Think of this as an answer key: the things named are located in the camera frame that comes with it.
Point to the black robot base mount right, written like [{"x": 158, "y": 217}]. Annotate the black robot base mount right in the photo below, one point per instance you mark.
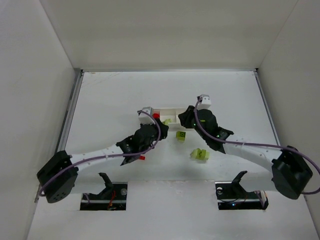
[{"x": 232, "y": 196}]

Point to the aluminium frame rail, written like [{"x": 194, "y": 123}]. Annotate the aluminium frame rail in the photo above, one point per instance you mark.
[
  {"x": 69, "y": 113},
  {"x": 266, "y": 106}
]

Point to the large lime green lego brick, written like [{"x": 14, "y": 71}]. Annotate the large lime green lego brick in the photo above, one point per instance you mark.
[{"x": 180, "y": 136}]

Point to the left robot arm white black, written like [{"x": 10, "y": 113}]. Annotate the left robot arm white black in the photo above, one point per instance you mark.
[{"x": 60, "y": 176}]

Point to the red round lego piece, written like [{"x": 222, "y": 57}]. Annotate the red round lego piece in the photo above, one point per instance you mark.
[{"x": 156, "y": 115}]

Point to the pale green lego brick right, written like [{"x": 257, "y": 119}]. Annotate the pale green lego brick right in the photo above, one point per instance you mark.
[{"x": 196, "y": 154}]

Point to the left aluminium frame rail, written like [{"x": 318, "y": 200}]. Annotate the left aluminium frame rail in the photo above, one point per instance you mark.
[{"x": 69, "y": 113}]

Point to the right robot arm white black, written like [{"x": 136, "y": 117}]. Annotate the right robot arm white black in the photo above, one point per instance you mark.
[{"x": 285, "y": 168}]

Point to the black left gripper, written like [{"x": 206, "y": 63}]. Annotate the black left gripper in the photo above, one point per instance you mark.
[{"x": 161, "y": 126}]

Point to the right aluminium frame rail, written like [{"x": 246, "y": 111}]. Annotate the right aluminium frame rail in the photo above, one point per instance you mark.
[{"x": 266, "y": 106}]

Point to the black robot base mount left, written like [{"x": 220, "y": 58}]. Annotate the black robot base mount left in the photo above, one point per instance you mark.
[{"x": 113, "y": 197}]

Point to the white three-compartment tray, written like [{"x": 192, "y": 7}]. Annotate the white three-compartment tray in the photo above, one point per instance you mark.
[{"x": 171, "y": 113}]

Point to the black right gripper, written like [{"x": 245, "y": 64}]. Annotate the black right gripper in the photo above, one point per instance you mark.
[{"x": 186, "y": 118}]

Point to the pale green square lego brick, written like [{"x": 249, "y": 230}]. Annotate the pale green square lego brick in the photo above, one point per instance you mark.
[{"x": 167, "y": 121}]

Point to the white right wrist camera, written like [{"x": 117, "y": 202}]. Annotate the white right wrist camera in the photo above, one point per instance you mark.
[{"x": 204, "y": 101}]

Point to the lime green lego brick right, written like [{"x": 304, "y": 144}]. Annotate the lime green lego brick right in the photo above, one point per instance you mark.
[{"x": 203, "y": 155}]

